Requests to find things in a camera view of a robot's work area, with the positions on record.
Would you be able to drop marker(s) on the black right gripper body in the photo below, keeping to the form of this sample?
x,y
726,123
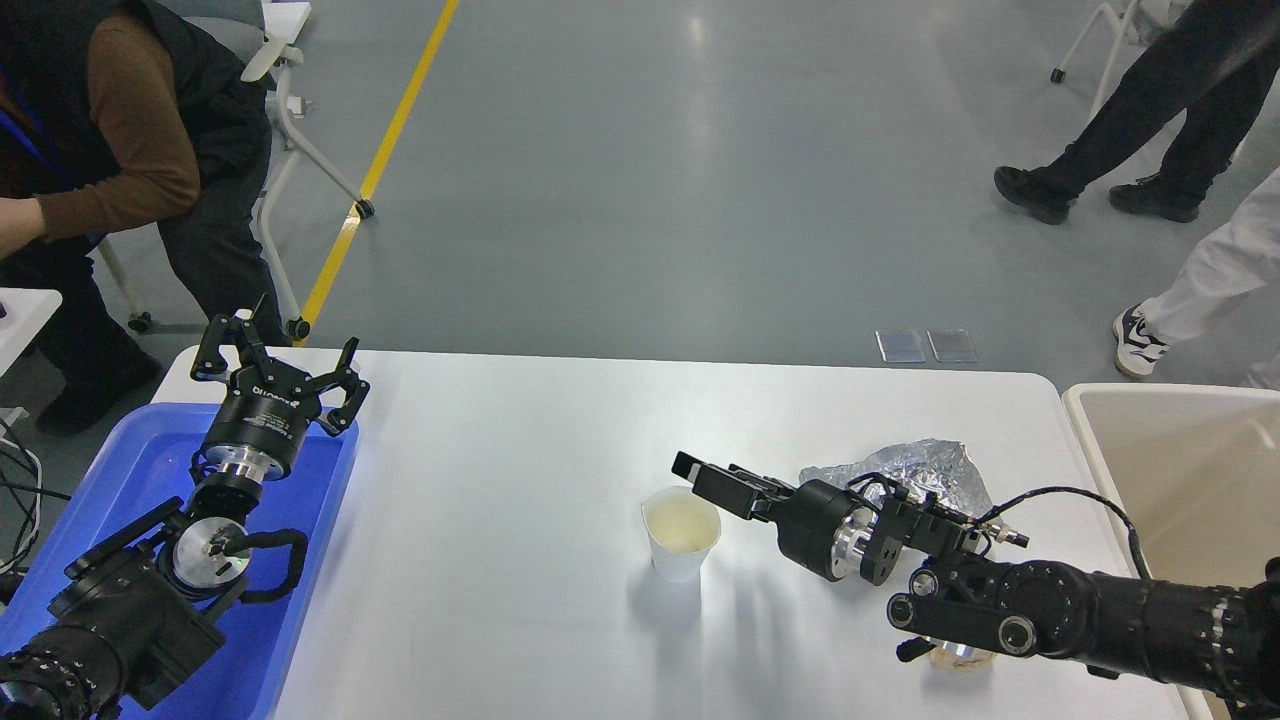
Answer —
x,y
816,528

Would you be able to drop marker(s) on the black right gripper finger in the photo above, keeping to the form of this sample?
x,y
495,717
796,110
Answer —
x,y
686,467
739,491

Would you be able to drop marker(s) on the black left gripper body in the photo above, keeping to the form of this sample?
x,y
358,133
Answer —
x,y
259,429

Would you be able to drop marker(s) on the white paper cup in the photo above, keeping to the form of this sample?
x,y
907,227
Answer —
x,y
682,528

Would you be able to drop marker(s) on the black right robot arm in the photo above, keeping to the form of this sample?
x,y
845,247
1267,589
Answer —
x,y
1219,639

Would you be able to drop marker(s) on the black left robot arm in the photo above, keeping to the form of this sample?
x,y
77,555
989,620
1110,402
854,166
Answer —
x,y
139,615

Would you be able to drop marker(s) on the blue plastic tray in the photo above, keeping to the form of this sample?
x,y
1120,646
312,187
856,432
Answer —
x,y
146,461

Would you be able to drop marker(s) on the crumpled aluminium foil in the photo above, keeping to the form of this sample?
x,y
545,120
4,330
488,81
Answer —
x,y
933,465

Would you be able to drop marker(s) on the crumpled brown paper ball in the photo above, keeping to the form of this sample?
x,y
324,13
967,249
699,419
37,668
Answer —
x,y
960,659

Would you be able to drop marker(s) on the white side table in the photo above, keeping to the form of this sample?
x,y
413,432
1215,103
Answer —
x,y
25,313

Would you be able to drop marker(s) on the left metal floor plate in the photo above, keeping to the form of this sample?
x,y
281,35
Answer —
x,y
900,346

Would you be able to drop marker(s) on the metal floor plate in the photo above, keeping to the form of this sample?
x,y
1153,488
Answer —
x,y
952,346
900,346

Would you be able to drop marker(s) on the right metal floor plate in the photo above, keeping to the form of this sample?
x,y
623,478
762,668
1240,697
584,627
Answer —
x,y
952,346

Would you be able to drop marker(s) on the seated person brown sweater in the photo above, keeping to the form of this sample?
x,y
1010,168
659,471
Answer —
x,y
118,114

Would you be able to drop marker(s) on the grey office chair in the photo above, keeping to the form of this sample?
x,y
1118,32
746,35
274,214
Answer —
x,y
239,26

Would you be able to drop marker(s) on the white box on floor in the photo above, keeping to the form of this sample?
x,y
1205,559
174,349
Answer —
x,y
285,19

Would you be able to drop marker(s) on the beige plastic bin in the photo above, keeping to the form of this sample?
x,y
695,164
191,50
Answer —
x,y
1196,468

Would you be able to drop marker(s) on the person in white clothes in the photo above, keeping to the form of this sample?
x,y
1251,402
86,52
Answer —
x,y
1225,267

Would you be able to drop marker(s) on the white chair right background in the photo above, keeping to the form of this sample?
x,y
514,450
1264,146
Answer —
x,y
1111,35

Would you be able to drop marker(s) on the person in black trousers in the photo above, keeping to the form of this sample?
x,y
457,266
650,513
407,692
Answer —
x,y
1215,65

